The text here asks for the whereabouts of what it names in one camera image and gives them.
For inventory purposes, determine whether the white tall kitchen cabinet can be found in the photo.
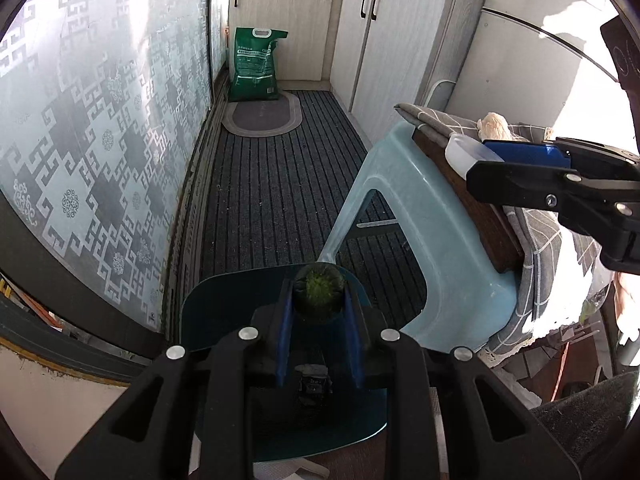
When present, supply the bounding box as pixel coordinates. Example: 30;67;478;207
330;0;486;133

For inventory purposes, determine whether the patterned frosted glass door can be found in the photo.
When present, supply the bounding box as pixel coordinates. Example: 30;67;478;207
0;0;231;333

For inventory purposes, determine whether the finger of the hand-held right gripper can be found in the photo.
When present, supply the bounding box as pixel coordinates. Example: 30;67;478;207
483;136;640;170
466;159;640;222

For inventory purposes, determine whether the white plastic container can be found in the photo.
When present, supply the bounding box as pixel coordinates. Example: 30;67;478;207
445;134;505;175

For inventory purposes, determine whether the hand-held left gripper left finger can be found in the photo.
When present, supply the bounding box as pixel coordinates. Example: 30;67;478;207
54;279;297;480

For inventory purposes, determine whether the grey checked cloth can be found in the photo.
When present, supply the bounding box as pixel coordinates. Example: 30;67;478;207
394;102;616;366

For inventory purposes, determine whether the person's right forearm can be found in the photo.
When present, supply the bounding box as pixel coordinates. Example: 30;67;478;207
614;270;640;346

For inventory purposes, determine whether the white refrigerator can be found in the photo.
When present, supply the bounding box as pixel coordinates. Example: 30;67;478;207
442;0;640;156

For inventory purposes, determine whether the green sack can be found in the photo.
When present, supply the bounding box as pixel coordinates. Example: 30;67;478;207
228;26;289;102

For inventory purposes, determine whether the beige crumpled paper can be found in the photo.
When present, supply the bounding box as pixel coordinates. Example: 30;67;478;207
476;111;512;142

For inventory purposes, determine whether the dark teal waste bin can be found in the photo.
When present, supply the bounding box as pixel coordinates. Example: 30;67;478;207
179;262;390;463

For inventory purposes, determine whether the grey oval floor mat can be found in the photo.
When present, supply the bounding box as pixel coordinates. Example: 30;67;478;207
221;89;302;137

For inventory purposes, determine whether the light blue plastic stool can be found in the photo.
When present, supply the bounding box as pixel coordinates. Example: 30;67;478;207
320;120;518;348

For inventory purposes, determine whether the green fruit rind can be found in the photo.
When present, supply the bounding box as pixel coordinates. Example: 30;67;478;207
292;262;346;323

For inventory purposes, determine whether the dark grey cloth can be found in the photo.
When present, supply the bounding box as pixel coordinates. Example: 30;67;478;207
530;370;640;461

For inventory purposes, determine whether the white low kitchen cabinet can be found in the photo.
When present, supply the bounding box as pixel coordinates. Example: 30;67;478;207
227;0;346;83

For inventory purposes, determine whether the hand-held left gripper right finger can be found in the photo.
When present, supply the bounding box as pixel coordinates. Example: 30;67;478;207
341;282;583;480

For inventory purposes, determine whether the white plastic chair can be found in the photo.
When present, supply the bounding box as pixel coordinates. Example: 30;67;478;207
422;79;457;111

